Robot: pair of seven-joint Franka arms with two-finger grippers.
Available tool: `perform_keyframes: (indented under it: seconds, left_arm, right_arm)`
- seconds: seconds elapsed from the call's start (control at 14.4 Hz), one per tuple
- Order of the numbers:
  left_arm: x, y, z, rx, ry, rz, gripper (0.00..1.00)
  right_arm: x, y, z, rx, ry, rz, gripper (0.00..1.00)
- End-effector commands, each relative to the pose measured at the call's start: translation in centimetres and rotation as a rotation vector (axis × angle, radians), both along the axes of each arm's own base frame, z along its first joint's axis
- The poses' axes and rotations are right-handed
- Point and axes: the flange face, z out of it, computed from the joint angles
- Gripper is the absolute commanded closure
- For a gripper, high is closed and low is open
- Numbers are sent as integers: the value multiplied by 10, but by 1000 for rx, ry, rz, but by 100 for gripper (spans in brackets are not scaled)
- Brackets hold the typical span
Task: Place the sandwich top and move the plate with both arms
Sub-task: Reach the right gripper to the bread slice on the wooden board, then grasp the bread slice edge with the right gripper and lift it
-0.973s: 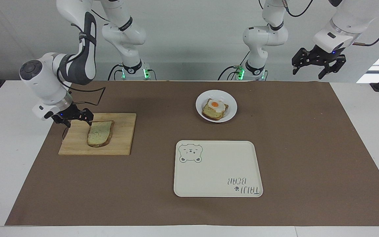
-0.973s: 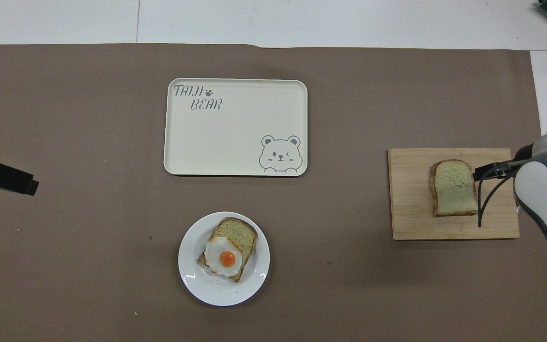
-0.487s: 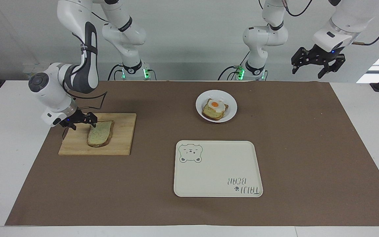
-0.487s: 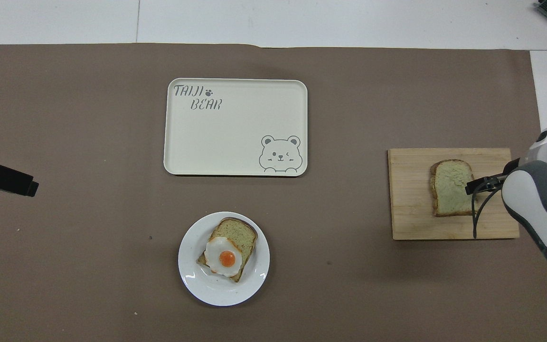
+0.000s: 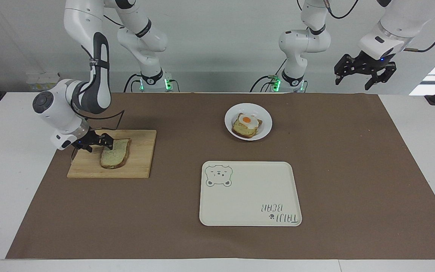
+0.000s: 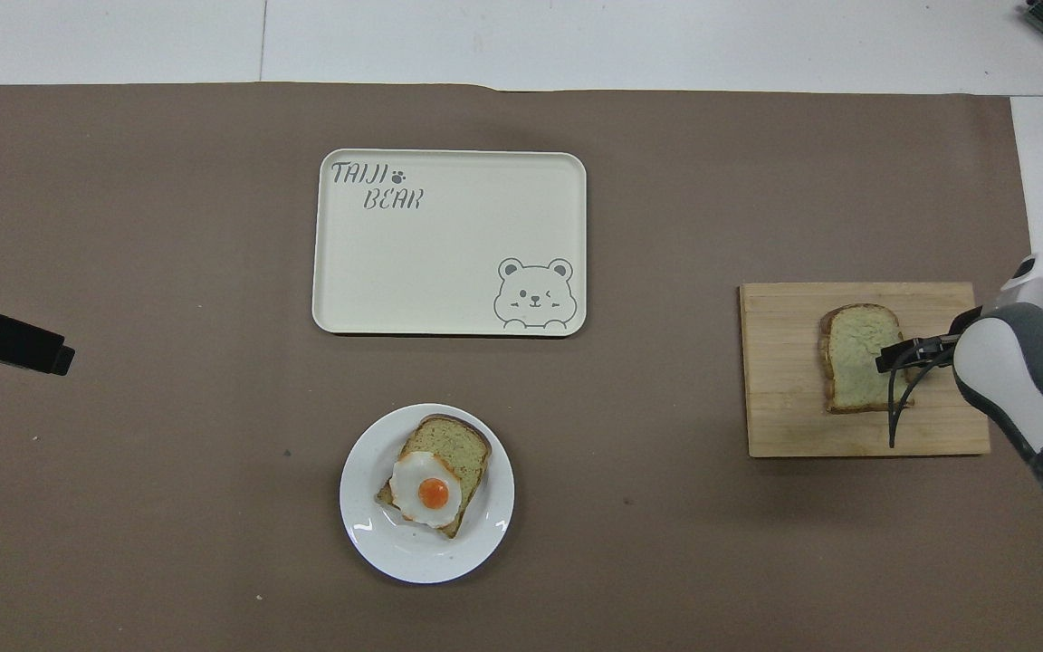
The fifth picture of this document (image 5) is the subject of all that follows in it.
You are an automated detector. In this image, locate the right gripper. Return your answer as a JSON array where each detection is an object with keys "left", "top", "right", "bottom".
[{"left": 75, "top": 130, "right": 114, "bottom": 153}]

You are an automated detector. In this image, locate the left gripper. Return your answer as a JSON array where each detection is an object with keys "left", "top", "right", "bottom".
[{"left": 334, "top": 51, "right": 398, "bottom": 91}]

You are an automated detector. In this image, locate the plain bread slice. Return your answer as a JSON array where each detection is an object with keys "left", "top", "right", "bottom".
[{"left": 100, "top": 138, "right": 132, "bottom": 170}]

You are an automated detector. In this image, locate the white round plate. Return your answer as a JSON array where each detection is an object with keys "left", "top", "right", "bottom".
[{"left": 224, "top": 103, "right": 273, "bottom": 141}]

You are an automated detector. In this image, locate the wooden cutting board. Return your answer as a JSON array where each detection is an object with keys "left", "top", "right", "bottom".
[{"left": 67, "top": 130, "right": 157, "bottom": 179}]

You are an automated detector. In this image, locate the fried egg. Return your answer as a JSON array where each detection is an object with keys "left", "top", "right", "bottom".
[{"left": 238, "top": 114, "right": 261, "bottom": 129}]

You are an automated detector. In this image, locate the toasted bread slice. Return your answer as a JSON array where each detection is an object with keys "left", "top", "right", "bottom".
[{"left": 231, "top": 113, "right": 263, "bottom": 139}]

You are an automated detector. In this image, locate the cream tray with bear print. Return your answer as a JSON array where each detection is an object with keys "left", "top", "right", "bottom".
[{"left": 199, "top": 161, "right": 302, "bottom": 227}]

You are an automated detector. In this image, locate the black cable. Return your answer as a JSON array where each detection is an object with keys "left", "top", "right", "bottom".
[
  {"left": 70, "top": 100, "right": 125, "bottom": 162},
  {"left": 404, "top": 8, "right": 435, "bottom": 53},
  {"left": 250, "top": 75, "right": 279, "bottom": 93},
  {"left": 123, "top": 73, "right": 143, "bottom": 93},
  {"left": 327, "top": 0, "right": 358, "bottom": 20}
]

